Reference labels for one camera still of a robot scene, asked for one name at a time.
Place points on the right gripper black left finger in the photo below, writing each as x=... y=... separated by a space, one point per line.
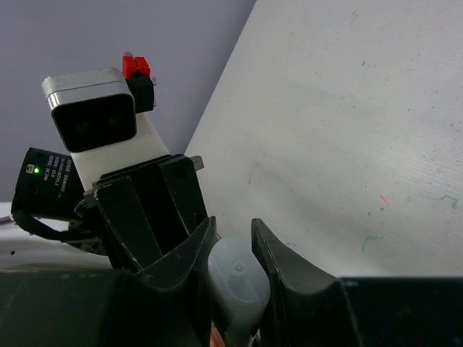
x=169 y=303

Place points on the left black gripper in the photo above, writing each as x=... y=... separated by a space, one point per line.
x=143 y=212

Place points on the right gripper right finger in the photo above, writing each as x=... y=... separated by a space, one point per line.
x=307 y=306

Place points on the pastel orange highlighter body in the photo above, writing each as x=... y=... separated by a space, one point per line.
x=241 y=290

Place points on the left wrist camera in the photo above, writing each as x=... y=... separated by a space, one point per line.
x=101 y=117

